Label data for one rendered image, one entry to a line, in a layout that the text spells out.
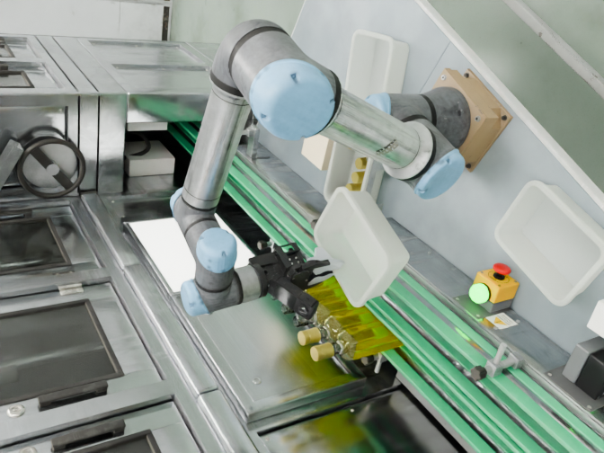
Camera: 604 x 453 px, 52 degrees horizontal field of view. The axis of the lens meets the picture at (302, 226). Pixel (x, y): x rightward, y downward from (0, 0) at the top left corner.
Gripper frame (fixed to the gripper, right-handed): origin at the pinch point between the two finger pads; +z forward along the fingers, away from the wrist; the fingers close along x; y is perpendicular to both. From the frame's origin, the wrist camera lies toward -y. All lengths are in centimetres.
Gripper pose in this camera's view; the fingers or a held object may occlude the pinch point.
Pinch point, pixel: (340, 267)
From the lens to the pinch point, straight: 138.0
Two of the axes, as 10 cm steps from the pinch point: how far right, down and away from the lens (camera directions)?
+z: 8.8, -2.0, 4.4
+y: -4.3, -7.3, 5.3
